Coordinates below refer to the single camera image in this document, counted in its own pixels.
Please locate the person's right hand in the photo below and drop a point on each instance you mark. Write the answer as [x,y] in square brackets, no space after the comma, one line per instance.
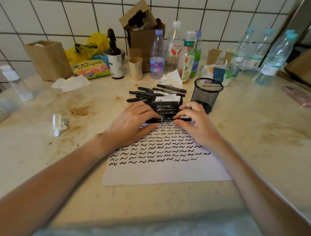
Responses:
[201,126]

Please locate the person's left hand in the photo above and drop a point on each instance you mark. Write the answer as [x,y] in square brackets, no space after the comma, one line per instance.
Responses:
[126,127]

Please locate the person's right thumb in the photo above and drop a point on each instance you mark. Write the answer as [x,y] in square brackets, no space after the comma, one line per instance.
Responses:
[182,124]

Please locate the person's left thumb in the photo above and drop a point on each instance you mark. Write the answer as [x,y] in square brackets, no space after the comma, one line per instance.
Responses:
[150,128]

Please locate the black marker pen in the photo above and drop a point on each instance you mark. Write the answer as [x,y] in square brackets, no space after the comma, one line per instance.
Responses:
[167,119]

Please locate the person's right forearm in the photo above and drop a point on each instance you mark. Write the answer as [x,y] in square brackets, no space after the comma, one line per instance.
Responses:
[262,194]

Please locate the person's left forearm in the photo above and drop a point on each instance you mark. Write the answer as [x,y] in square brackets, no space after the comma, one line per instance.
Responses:
[48,192]

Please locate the pile of black markers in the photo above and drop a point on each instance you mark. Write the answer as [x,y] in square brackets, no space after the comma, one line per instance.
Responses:
[165,103]

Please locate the black mesh pen cup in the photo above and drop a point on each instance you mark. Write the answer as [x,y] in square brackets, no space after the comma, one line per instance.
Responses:
[206,93]

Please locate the white paper sheet with scribbles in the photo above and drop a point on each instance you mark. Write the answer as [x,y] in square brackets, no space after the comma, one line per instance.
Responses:
[158,172]

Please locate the crumpled white tissue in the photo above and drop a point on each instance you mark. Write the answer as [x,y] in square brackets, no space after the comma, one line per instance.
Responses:
[173,79]

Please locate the beige paper cup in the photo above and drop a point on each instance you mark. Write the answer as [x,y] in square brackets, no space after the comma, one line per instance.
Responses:
[135,69]

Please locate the tea bottle with green label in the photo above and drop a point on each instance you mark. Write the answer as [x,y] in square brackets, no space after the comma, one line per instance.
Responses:
[187,63]

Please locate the blue white tissue packet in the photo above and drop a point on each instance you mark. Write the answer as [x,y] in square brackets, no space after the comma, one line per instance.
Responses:
[218,73]

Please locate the bottle with blue pink label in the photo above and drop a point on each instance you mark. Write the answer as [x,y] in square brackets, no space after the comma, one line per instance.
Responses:
[157,60]

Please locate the green drink bottle purple cap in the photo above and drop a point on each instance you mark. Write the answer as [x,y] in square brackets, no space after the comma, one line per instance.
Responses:
[198,53]

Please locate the brown paper cup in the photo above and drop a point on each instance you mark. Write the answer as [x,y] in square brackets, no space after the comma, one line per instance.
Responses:
[213,57]
[228,56]

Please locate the dark brown pump bottle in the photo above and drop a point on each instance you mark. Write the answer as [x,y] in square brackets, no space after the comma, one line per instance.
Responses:
[115,62]

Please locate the clear bottle with red label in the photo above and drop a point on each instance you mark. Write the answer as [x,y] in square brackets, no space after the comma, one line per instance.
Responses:
[173,48]

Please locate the green orange snack packet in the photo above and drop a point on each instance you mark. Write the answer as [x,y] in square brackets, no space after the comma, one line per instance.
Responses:
[91,69]

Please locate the open brown cardboard box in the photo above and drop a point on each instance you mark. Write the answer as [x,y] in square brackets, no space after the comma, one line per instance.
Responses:
[142,41]

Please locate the flat white tissue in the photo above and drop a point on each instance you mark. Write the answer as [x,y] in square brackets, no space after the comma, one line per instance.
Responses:
[71,83]

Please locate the crumpled clear plastic wrapper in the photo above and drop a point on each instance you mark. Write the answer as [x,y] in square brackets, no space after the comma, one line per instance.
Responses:
[59,124]

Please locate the water bottle with teal cap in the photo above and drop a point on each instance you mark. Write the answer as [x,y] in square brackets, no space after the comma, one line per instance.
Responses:
[283,40]
[261,52]
[244,46]
[273,64]

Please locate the yellow plastic bag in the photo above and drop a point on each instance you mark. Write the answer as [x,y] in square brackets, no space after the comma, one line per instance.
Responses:
[94,43]

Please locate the pink phone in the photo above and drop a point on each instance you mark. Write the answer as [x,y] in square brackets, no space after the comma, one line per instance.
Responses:
[297,96]

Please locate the tan paper box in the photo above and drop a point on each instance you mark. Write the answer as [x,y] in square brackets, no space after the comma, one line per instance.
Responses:
[49,60]

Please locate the flat brown cardboard box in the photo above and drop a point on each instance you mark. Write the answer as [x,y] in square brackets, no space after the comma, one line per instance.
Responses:
[300,69]

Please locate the clear bottle with white cap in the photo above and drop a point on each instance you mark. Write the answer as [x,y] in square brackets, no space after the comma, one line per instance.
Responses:
[18,84]

